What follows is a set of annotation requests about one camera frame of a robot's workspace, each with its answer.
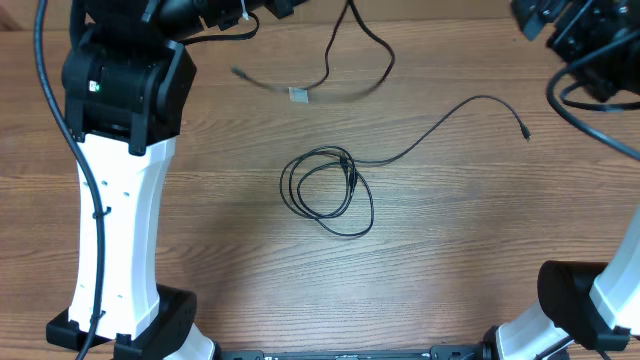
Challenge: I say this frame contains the black cable long thin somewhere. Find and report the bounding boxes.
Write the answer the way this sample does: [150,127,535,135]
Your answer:
[278,95,531,238]

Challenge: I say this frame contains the black cable silver plugs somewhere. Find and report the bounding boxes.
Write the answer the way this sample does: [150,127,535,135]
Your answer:
[231,0,396,104]

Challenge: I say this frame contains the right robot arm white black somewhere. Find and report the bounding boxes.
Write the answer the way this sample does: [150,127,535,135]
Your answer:
[472,0,639,359]

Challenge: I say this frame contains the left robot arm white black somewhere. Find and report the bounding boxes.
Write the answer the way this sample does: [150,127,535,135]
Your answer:
[46,0,295,359]

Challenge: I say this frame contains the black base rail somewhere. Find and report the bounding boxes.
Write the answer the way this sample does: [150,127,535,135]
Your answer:
[214,344,492,360]

